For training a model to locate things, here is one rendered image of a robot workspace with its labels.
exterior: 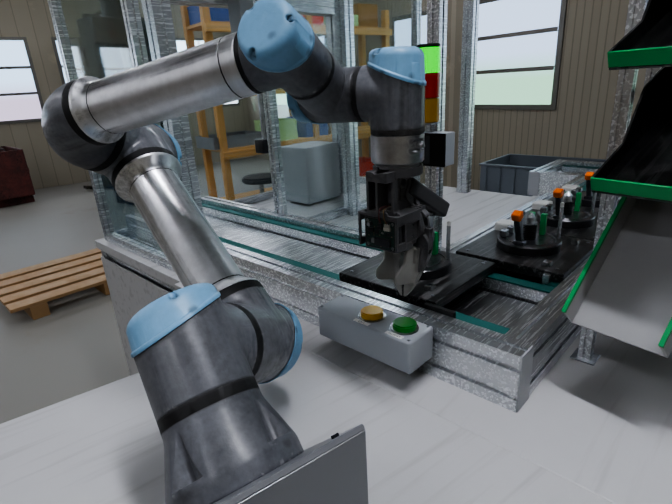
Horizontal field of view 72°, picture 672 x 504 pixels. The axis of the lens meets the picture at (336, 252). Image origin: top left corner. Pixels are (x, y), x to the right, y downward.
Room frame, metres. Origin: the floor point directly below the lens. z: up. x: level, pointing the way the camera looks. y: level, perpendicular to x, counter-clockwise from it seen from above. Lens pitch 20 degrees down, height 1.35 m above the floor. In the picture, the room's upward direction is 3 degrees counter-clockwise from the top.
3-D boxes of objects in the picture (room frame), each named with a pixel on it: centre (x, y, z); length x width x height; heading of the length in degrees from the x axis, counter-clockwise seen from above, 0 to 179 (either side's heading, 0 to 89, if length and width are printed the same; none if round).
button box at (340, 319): (0.73, -0.06, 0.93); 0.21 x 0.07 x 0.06; 45
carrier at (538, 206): (1.18, -0.62, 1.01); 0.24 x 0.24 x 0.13; 45
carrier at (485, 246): (1.00, -0.45, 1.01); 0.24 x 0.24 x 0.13; 45
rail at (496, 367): (0.90, 0.03, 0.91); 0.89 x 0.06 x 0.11; 45
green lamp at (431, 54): (1.04, -0.22, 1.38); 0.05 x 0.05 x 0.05
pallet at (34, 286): (3.38, 1.94, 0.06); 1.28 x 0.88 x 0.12; 133
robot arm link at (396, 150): (0.66, -0.10, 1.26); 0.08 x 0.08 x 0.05
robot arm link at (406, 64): (0.66, -0.09, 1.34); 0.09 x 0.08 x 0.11; 64
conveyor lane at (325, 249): (1.05, -0.07, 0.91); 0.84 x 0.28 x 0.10; 45
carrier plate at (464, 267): (0.91, -0.17, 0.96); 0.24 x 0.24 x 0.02; 45
